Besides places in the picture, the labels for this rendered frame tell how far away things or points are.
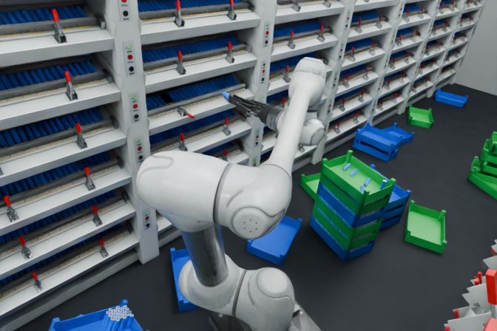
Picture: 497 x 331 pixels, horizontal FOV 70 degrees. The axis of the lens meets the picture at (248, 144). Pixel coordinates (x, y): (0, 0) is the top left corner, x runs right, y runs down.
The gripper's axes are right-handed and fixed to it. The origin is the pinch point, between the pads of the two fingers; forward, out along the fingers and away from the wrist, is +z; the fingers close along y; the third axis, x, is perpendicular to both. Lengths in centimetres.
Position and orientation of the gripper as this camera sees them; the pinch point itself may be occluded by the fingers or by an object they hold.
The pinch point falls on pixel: (237, 100)
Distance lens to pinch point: 145.5
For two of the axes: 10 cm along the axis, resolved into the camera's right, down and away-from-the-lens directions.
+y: -7.2, 2.4, -6.5
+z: -6.8, -3.7, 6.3
